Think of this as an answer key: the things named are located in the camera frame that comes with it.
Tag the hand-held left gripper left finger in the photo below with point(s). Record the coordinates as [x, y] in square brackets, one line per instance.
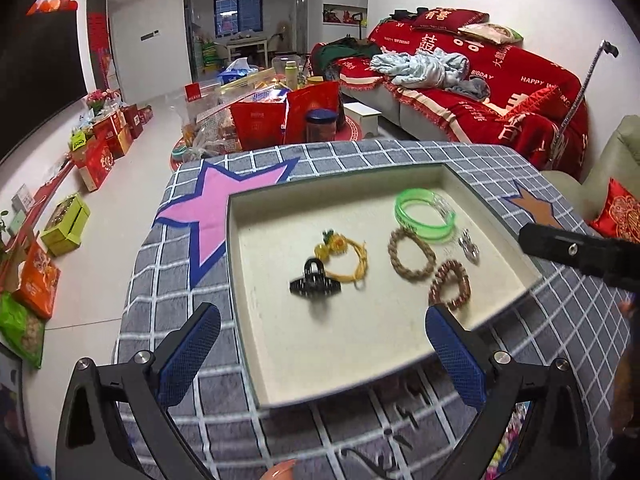
[192, 355]

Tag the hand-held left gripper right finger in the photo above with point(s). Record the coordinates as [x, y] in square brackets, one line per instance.
[457, 355]

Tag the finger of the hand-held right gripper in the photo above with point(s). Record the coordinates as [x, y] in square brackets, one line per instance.
[560, 245]

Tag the silver metal ornament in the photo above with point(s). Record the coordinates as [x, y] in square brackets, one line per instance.
[470, 250]

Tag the grey shallow tray box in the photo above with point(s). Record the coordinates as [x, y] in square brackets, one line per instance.
[300, 340]

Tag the black hair claw clip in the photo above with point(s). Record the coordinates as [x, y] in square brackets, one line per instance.
[315, 285]

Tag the green plastic bangle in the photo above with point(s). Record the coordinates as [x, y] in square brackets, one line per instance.
[400, 215]

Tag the person's right hand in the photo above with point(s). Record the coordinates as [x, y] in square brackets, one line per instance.
[629, 308]

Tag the person's left hand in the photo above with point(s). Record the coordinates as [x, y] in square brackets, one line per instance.
[281, 471]

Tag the red embroidered cushion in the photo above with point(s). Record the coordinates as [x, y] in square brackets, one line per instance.
[620, 212]

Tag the grey checked star tablecloth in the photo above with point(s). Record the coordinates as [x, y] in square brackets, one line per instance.
[170, 280]

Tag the beige armchair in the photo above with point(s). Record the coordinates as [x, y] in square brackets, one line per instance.
[620, 160]

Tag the black selfie stick pole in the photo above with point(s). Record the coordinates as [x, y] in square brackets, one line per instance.
[575, 105]

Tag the sofa with red cover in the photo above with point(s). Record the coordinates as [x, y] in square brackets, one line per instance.
[525, 90]

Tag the orange gift box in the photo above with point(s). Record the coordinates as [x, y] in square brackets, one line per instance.
[37, 280]

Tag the green snack bag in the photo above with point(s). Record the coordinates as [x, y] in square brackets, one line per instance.
[20, 330]

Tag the grey-blue cloth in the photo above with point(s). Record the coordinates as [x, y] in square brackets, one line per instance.
[472, 89]

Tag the yellow-green fruit box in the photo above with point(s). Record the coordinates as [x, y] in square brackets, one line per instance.
[65, 225]

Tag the large red gift box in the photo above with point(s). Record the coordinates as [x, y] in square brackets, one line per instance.
[97, 165]

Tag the red television console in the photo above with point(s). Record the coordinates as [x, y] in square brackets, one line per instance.
[40, 205]

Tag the printed pillow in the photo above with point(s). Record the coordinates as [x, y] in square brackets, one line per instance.
[492, 33]

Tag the light blue cloth pile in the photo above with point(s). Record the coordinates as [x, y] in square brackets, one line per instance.
[420, 67]

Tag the green potted plant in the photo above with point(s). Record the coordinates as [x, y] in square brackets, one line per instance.
[3, 227]

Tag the white step stool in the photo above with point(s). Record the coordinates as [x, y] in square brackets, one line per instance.
[362, 116]

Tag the clear plastic bags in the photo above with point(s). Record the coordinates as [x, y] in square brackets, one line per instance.
[215, 120]

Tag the red paper bag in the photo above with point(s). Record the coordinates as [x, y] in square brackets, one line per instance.
[257, 125]
[312, 97]

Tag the red pillow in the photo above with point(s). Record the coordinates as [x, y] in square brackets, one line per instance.
[450, 21]

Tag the blue lid jar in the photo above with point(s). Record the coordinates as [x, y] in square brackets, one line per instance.
[321, 127]

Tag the pink flower bouquet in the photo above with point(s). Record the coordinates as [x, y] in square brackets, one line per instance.
[100, 97]

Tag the blue tissue box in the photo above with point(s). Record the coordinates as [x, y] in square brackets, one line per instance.
[237, 72]

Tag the dark green cloth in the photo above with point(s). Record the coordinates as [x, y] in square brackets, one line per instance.
[342, 52]

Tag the green thermos bottle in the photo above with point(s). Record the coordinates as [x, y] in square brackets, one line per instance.
[291, 75]

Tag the white dining table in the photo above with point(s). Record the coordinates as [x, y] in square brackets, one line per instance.
[245, 46]

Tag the black flat screen television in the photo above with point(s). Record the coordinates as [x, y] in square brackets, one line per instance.
[35, 75]

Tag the standing fan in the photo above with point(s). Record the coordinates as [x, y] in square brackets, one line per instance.
[284, 35]

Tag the dark window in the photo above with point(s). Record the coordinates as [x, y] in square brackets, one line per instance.
[237, 12]

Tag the row of red paper lanterns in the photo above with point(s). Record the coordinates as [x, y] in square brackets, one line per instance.
[52, 6]

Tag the wall niche shelf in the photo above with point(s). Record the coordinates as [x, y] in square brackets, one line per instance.
[345, 14]

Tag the black wall switch panel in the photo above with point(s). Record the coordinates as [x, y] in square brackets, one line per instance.
[151, 35]

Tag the red wall hanging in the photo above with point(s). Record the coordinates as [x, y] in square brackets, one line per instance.
[97, 35]

